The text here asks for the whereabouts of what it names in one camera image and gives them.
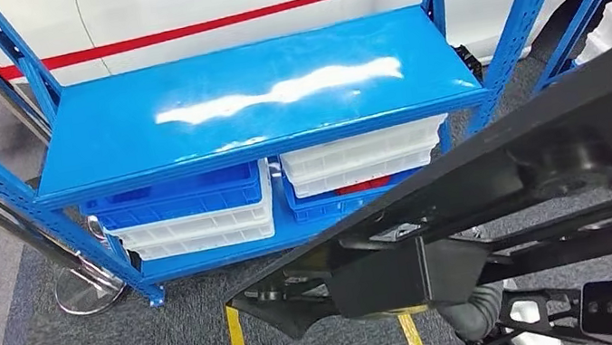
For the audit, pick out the red barrier belt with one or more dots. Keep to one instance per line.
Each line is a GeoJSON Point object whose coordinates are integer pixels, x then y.
{"type": "Point", "coordinates": [200, 29]}

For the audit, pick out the blue metal shelf rack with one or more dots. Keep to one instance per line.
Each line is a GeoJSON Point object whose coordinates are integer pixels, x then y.
{"type": "Point", "coordinates": [211, 106]}

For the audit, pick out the black plastic panel part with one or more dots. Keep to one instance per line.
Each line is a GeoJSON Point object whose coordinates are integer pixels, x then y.
{"type": "Point", "coordinates": [523, 163]}

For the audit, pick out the red part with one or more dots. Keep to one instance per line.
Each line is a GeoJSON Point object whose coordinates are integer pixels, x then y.
{"type": "Point", "coordinates": [363, 186]}

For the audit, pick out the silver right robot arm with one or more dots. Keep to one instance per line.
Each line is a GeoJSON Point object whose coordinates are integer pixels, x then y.
{"type": "Point", "coordinates": [473, 316]}

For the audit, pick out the chrome base stanchion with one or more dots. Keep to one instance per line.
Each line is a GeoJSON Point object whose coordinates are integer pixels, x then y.
{"type": "Point", "coordinates": [88, 294]}

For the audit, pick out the black ribbed part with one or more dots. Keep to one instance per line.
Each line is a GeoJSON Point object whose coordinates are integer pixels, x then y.
{"type": "Point", "coordinates": [470, 64]}

